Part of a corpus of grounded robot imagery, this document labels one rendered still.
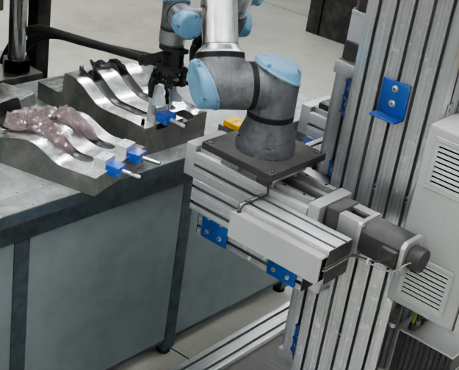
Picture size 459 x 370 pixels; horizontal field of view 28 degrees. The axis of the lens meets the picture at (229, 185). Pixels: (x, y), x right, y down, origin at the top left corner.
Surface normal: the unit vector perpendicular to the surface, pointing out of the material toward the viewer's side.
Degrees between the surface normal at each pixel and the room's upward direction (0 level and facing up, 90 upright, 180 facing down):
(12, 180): 0
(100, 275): 90
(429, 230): 90
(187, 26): 89
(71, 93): 90
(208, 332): 0
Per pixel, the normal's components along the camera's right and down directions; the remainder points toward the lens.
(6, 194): 0.14, -0.89
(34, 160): -0.42, 0.36
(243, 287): 0.73, 0.40
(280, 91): 0.26, 0.44
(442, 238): -0.65, 0.26
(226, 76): 0.25, -0.02
